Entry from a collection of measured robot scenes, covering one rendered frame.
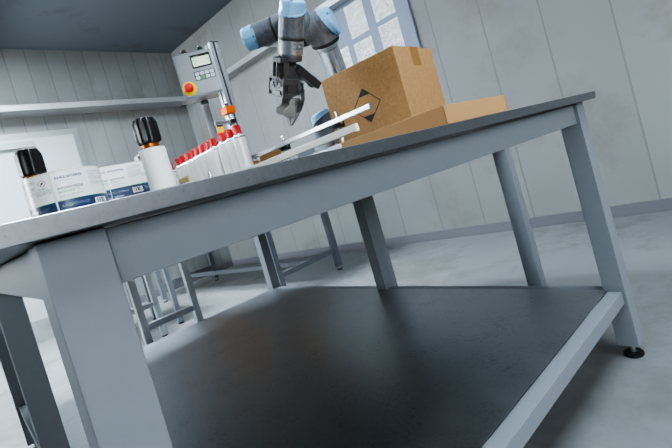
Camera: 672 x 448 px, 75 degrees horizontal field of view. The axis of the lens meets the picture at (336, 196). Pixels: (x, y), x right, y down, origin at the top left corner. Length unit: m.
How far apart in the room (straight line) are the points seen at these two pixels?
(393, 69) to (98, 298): 1.07
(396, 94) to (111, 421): 1.10
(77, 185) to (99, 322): 0.97
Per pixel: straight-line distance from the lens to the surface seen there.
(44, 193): 1.44
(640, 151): 3.50
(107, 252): 0.49
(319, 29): 1.79
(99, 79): 6.26
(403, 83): 1.34
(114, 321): 0.49
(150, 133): 1.65
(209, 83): 2.00
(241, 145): 1.67
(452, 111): 0.91
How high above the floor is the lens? 0.79
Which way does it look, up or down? 2 degrees down
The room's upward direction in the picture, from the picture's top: 16 degrees counter-clockwise
